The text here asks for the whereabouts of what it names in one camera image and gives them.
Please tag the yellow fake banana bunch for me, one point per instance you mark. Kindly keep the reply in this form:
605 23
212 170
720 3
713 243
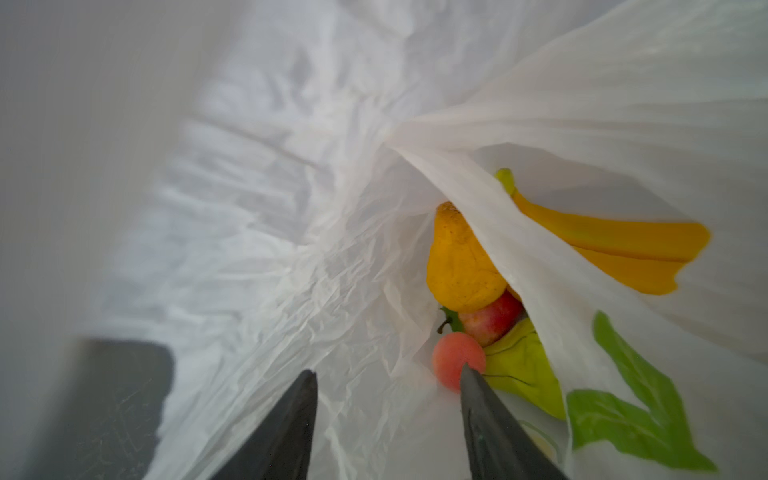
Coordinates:
644 256

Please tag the green fake pear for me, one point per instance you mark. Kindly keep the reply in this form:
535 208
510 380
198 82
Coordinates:
517 363

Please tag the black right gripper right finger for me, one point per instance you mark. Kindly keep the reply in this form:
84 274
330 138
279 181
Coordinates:
497 445

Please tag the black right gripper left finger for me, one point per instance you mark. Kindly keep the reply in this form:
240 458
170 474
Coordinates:
280 447

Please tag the white plastic bag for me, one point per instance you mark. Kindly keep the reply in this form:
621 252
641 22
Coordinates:
201 199

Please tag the pink yellow fake peach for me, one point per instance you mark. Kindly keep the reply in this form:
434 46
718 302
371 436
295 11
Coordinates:
488 324

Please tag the small red fake apple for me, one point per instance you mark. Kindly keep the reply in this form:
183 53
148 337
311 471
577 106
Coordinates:
451 353

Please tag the yellow fake pear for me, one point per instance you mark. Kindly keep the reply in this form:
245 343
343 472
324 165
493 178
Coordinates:
460 274

